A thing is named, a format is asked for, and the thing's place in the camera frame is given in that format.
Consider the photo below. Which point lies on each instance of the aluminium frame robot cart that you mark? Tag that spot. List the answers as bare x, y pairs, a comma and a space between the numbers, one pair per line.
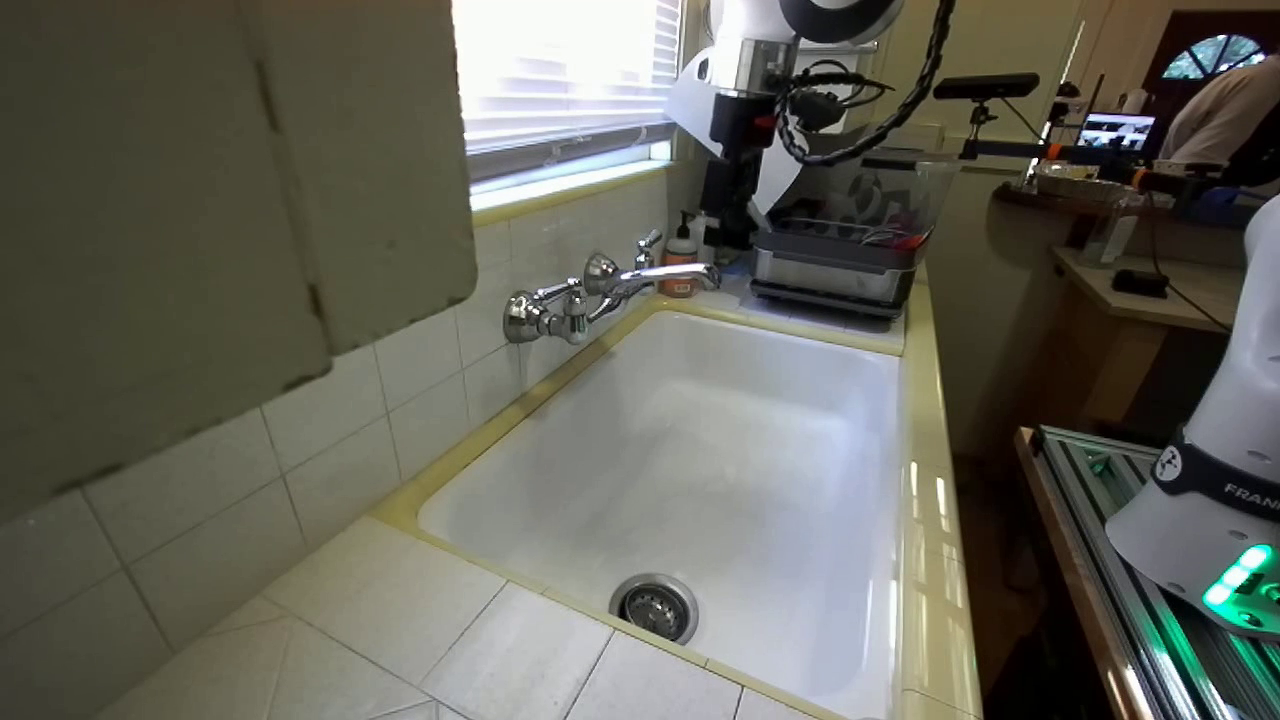
1132, 602

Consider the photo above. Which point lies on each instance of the computer monitor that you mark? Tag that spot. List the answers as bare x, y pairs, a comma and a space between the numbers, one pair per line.
1113, 136

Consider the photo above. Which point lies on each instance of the thin tripod stand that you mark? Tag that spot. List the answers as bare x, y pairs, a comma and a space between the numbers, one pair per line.
1061, 120

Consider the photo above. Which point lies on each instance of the black camera on stand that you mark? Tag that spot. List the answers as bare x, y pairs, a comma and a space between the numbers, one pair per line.
985, 85

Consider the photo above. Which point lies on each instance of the metal sink drain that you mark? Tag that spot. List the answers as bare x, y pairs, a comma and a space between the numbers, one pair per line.
654, 610

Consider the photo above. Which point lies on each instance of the beige wall cabinet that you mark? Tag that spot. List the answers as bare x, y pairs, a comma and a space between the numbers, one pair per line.
160, 202

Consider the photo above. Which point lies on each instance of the white window blinds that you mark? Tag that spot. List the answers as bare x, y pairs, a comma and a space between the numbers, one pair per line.
560, 74

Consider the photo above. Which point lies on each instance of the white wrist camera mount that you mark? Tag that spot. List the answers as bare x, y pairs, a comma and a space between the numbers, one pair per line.
697, 92

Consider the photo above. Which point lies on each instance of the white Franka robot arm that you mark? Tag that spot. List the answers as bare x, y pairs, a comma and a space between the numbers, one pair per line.
841, 16

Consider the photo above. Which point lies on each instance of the arched door window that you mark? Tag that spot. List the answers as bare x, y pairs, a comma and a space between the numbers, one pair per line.
1211, 56

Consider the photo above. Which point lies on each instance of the chrome faucet body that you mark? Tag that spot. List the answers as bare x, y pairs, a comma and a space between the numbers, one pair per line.
597, 280

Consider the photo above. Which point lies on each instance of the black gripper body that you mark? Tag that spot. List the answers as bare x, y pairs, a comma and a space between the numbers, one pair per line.
744, 120

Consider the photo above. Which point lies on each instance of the chrome faucet spout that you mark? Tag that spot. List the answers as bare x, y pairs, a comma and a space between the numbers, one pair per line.
672, 272

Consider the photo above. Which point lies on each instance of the white sink basin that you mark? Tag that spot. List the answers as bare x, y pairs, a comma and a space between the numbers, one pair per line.
693, 464

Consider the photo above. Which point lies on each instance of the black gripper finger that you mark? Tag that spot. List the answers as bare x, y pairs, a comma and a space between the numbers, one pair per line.
719, 205
741, 205

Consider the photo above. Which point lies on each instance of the wooden desk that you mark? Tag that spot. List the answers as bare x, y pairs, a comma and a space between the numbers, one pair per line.
1132, 332

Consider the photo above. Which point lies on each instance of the seated person in white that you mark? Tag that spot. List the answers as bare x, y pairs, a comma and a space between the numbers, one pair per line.
1222, 120

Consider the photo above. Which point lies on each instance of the small black desk object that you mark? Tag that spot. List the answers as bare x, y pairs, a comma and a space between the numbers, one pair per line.
1142, 280

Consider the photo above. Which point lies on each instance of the orange soap pump bottle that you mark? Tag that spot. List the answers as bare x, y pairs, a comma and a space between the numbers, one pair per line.
681, 258

